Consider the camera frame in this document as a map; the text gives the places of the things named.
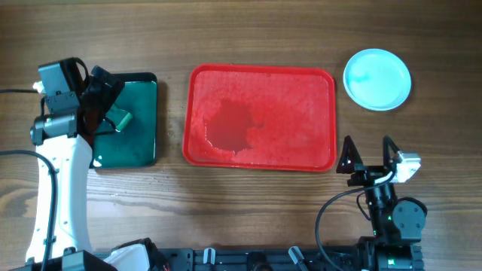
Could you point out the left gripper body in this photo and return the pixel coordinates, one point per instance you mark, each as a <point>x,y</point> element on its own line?
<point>100,95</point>

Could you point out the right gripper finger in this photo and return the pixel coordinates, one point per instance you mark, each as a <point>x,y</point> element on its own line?
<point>350,160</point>
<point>388,147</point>

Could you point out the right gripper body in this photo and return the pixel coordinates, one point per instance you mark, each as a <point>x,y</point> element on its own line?
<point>367,175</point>

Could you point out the green scrubbing sponge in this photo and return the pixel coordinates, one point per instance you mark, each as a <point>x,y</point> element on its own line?
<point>118,118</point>

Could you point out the light blue plate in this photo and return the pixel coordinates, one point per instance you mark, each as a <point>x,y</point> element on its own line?
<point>377,80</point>

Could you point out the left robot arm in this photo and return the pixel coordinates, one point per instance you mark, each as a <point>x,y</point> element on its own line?
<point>61,240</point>

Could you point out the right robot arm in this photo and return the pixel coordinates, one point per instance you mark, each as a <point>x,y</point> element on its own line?
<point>397,223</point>

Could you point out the black tray with water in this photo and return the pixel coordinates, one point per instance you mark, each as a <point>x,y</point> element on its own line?
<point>135,145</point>

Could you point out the red plastic tray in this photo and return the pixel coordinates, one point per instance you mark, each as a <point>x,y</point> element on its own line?
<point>261,117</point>

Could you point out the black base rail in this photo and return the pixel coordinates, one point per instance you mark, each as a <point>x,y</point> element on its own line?
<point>354,257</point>

